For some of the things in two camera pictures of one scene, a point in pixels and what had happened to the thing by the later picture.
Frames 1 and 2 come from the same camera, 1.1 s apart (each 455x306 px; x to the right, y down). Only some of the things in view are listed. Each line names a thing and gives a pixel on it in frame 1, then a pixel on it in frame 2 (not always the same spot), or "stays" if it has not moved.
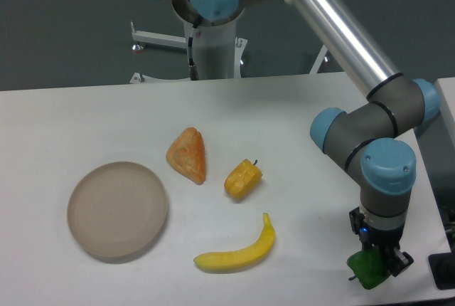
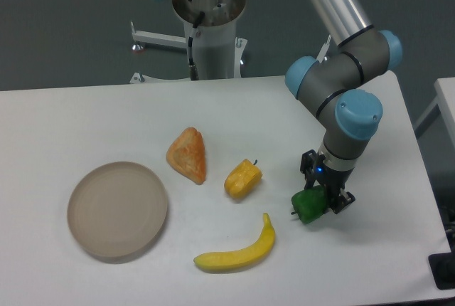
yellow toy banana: (241, 258) stays
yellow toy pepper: (243, 180) stays
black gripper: (370, 235) -> (332, 178)
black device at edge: (442, 266) stays
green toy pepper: (370, 266) -> (309, 204)
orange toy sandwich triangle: (187, 154) stays
